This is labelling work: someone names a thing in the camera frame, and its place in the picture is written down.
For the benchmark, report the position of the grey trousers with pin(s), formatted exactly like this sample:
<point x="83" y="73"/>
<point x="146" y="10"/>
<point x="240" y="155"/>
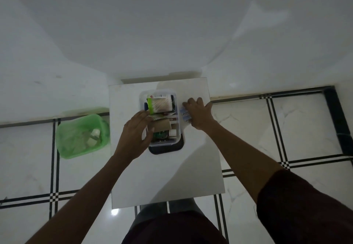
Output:
<point x="165" y="208"/>

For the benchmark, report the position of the person's right hand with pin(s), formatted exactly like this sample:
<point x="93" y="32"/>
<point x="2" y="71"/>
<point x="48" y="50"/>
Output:
<point x="201" y="115"/>

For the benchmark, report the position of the clear cotton swab box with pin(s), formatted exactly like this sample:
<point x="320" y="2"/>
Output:
<point x="162" y="104"/>

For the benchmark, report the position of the white flat box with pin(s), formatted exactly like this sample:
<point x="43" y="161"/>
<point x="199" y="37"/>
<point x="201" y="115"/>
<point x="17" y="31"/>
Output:
<point x="158" y="95"/>

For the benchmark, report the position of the green plastic basket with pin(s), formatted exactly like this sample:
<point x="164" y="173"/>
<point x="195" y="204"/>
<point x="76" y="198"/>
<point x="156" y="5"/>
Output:
<point x="71" y="141"/>

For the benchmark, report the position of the olive paper packet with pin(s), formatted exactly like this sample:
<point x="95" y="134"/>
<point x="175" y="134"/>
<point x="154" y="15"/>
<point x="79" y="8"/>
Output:
<point x="156" y="117"/>

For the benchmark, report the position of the clear plastic storage container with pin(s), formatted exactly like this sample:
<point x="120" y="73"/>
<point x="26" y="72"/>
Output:
<point x="178" y="130"/>

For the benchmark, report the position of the small white box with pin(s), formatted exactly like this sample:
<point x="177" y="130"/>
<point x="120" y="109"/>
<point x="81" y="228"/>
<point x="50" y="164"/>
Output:
<point x="173" y="132"/>

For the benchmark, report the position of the small white bottle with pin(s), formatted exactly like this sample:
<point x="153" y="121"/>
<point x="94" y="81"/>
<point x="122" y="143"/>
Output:
<point x="95" y="133"/>

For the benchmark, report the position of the dark blue container lid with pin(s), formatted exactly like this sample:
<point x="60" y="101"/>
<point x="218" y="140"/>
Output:
<point x="179" y="145"/>

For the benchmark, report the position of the green round item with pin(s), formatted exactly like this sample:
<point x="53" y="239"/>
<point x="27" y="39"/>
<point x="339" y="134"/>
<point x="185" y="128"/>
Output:
<point x="160" y="136"/>

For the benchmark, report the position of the person's left thumb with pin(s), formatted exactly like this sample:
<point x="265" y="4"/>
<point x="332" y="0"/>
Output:
<point x="151" y="134"/>

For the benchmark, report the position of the person's left forearm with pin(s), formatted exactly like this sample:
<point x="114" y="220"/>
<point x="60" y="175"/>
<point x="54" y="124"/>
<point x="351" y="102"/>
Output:
<point x="82" y="199"/>

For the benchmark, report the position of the white blue small packet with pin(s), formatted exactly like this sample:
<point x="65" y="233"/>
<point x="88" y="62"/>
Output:
<point x="184" y="115"/>

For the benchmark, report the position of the person's right forearm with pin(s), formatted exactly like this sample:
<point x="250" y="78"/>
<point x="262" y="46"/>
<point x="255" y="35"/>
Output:
<point x="242" y="158"/>

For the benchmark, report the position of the person's left hand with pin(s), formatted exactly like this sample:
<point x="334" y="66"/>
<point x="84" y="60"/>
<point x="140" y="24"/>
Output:
<point x="133" y="139"/>

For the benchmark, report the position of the person's right fingers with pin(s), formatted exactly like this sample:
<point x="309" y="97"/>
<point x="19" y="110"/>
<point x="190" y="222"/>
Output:
<point x="194" y="103"/>

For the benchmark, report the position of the bright green stick item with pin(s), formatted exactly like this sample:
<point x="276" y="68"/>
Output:
<point x="150" y="105"/>

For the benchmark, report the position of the brown cardboard box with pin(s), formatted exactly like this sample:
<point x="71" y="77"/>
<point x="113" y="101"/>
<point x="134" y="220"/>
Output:
<point x="161" y="126"/>

